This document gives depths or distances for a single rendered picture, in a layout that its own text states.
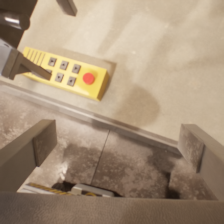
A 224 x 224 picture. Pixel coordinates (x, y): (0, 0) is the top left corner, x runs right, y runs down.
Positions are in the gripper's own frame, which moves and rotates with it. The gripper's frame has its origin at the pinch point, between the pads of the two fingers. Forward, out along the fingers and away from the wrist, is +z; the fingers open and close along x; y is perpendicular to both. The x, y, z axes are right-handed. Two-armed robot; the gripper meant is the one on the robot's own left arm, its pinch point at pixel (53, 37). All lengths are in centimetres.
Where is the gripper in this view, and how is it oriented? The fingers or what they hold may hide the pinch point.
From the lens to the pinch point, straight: 33.0
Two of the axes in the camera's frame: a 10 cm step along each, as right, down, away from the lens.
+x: 3.3, -9.4, 0.8
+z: 1.4, 1.3, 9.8
